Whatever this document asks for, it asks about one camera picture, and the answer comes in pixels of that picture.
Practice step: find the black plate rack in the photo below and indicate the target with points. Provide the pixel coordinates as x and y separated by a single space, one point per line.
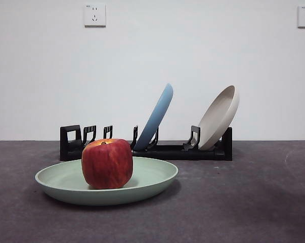
192 153

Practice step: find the red yellow apple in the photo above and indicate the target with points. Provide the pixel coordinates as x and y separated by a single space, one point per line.
106 164

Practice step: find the green plate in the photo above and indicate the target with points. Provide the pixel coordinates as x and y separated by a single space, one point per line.
66 192

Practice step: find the blue plate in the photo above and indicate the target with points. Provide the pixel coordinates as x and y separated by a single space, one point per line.
154 119

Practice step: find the beige plate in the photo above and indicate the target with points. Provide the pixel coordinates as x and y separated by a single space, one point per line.
218 121

